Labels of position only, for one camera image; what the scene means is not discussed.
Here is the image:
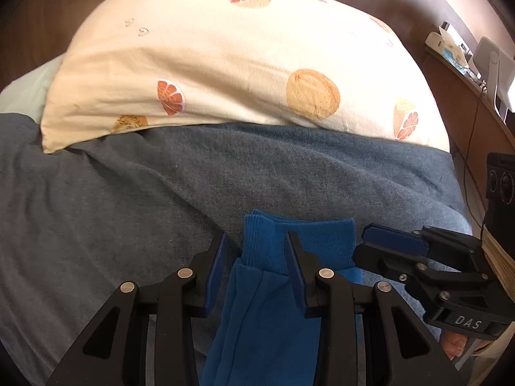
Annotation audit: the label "white desk device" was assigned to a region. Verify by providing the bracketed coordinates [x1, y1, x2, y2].
[473, 36, 515, 113]

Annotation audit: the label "grey-blue duvet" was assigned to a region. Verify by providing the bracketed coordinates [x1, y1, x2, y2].
[0, 113, 473, 386]

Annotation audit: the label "blue pants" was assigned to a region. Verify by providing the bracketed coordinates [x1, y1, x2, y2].
[201, 209, 363, 386]

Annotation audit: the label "wooden nightstand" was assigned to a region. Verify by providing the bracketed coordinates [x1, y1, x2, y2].
[422, 44, 515, 226]

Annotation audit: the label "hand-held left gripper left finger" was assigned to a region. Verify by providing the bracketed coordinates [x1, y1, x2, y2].
[46, 231, 230, 386]

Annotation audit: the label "person's right hand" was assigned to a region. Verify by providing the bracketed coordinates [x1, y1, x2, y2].
[440, 330, 469, 362]

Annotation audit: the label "light green pillow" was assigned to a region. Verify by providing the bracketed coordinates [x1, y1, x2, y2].
[0, 54, 65, 123]

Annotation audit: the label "white tissue packet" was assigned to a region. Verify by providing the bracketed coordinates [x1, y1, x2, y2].
[424, 22, 471, 69]

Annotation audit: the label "black cable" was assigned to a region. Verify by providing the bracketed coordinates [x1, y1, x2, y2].
[463, 88, 489, 226]

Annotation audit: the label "cream fruit-print pillow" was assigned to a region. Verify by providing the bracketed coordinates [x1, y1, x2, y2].
[40, 0, 451, 154]

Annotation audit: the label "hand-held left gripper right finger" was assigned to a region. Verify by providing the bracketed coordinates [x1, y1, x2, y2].
[284, 231, 469, 386]

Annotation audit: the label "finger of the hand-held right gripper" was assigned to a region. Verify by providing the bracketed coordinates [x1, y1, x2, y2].
[354, 247, 479, 310]
[362, 225, 483, 274]

